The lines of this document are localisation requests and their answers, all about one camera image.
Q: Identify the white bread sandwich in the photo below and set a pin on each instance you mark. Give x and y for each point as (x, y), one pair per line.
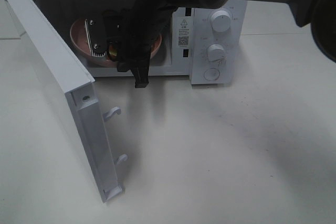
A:
(113, 51)

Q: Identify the pink round plate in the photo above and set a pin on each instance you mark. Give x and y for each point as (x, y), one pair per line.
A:
(79, 40)

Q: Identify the upper white power knob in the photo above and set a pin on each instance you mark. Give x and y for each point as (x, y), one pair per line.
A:
(221, 20)

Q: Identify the white microwave oven body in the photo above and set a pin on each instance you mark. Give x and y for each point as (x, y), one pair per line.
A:
(200, 40)

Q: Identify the round white door button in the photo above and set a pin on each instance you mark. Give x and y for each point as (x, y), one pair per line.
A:
(212, 74)

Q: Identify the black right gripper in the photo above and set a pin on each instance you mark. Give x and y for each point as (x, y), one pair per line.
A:
(140, 29)

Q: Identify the white microwave door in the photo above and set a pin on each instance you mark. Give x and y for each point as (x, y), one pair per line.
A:
(70, 89)

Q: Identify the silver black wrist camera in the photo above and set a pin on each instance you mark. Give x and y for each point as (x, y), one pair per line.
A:
(96, 36)

